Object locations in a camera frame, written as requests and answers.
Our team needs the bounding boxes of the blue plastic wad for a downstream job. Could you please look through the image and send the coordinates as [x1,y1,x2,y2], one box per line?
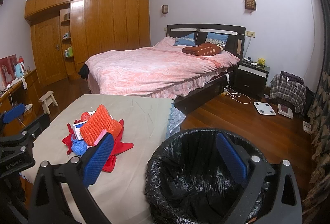
[71,138,88,156]

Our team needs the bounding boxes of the red glove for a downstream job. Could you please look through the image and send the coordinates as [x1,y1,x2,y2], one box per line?
[62,123,79,156]
[102,120,134,173]

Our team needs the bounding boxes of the blue white carton box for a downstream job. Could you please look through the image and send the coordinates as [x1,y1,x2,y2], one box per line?
[72,121,87,140]

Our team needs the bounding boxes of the orange foam net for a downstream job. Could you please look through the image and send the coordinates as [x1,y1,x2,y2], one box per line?
[80,104,123,146]

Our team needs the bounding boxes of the red plastic bag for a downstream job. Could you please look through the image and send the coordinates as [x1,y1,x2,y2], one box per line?
[80,110,96,122]

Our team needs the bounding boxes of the pink face mask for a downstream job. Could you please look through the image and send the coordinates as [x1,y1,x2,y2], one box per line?
[89,129,107,147]

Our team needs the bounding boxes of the black lined trash bin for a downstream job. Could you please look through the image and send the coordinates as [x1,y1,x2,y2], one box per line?
[145,128,275,223]

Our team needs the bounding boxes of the wooden side cabinet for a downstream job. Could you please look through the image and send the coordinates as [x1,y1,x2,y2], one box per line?
[1,69,44,137]

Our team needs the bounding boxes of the beige table cloth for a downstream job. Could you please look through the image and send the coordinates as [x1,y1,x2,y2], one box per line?
[22,94,174,223]

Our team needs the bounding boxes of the small white wooden stool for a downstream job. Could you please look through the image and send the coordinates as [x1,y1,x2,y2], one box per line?
[38,90,58,114]

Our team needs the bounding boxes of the red framed picture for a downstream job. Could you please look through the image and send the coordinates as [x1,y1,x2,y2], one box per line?
[0,55,18,86]

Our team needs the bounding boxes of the blue electric kettle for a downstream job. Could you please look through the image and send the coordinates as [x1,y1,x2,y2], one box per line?
[15,62,25,78]

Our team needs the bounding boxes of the white bathroom scale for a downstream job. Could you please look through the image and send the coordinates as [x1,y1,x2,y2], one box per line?
[253,102,276,116]

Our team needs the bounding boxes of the black white nightstand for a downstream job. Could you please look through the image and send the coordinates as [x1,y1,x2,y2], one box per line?
[234,61,270,100]

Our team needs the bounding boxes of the black clothing on bed corner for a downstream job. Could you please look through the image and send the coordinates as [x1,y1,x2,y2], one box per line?
[78,64,90,81]

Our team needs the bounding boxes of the plaid cloth covered chair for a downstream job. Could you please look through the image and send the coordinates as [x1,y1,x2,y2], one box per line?
[270,71,315,115]

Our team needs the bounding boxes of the patterned dark curtain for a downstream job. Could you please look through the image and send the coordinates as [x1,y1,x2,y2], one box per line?
[301,0,330,224]

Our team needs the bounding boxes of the yellow plush toy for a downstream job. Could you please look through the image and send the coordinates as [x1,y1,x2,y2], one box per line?
[257,58,266,68]

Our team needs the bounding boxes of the wooden wardrobe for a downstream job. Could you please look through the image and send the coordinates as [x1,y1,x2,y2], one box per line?
[25,0,151,86]

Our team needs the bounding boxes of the bed with pink duvet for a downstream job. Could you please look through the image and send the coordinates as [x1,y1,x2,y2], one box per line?
[85,37,239,99]

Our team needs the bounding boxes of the brown dotted cushion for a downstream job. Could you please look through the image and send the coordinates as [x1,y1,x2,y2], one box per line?
[182,42,224,56]

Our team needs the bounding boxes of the dark wooden headboard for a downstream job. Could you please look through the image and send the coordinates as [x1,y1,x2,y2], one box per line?
[166,23,246,61]

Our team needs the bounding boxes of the right blue pillow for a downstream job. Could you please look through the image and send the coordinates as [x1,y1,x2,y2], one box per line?
[205,32,229,47]

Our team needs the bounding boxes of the blue pillow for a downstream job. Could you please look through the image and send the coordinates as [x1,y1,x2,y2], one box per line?
[205,32,229,47]
[174,33,196,47]

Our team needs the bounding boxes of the left blue pillow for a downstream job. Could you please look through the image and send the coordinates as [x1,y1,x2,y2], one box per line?
[174,33,196,47]

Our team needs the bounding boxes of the white charger cable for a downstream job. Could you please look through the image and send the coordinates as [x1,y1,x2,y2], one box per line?
[223,71,252,105]

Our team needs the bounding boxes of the right wall lamp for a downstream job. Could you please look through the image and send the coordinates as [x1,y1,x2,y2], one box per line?
[244,0,257,12]

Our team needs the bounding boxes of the wall lamp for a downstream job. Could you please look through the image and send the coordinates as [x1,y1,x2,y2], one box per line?
[162,5,169,14]
[244,0,257,12]

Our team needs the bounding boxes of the left wall lamp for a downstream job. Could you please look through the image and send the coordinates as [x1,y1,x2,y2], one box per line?
[162,5,169,14]

